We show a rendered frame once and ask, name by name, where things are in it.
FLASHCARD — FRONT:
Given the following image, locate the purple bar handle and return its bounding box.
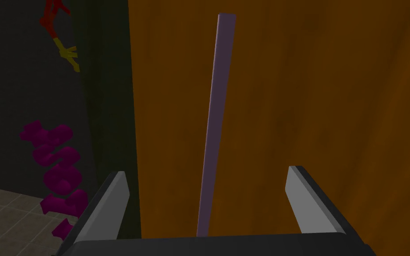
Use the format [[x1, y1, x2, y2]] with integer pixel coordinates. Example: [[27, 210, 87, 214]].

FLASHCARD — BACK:
[[196, 13, 237, 238]]

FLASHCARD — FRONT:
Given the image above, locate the red and yellow wall decoration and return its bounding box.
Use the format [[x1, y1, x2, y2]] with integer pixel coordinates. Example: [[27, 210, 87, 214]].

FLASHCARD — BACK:
[[39, 0, 81, 73]]

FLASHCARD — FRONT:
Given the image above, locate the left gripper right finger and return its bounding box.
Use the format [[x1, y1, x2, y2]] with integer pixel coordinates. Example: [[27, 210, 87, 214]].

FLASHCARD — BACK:
[[285, 165, 356, 235]]

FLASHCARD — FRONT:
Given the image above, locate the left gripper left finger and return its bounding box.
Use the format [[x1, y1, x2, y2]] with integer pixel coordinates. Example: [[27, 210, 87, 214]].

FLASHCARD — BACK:
[[64, 171, 131, 245]]

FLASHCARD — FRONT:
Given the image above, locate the magenta letter wall decoration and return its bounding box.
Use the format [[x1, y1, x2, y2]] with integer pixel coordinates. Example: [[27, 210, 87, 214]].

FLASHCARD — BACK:
[[19, 120, 89, 241]]

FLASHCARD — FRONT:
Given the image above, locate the orange wooden cupboard door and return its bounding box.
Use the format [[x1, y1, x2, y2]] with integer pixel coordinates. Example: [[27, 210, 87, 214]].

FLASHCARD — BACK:
[[128, 0, 410, 256]]

